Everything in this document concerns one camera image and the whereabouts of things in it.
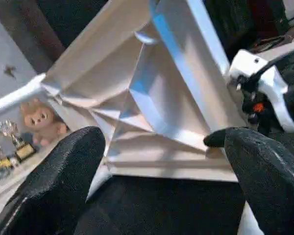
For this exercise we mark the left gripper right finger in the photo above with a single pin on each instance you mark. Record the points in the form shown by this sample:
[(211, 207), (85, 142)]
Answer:
[(267, 176)]

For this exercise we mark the white plastic table leg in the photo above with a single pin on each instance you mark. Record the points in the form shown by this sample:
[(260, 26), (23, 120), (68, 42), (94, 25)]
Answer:
[(14, 94)]

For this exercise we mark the grey brown curtain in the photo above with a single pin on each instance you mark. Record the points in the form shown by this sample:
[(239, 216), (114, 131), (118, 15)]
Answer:
[(27, 31)]

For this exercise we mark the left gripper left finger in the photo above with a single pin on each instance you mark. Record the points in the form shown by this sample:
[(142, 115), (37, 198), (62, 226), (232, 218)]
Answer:
[(54, 186)]

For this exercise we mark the white plastic table top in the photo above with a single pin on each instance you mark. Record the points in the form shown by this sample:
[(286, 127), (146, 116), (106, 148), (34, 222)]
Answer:
[(149, 85)]

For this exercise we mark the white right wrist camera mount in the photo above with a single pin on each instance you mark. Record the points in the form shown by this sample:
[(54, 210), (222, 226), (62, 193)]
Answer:
[(250, 63)]

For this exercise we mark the small yellow base trophy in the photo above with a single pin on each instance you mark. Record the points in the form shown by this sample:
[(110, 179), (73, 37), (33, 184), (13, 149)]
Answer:
[(1, 162)]

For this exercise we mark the brown plush monkey toy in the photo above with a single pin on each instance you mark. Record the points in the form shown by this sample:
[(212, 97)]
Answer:
[(41, 120)]

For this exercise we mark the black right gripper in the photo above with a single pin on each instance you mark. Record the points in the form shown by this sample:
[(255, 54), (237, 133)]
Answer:
[(254, 98)]

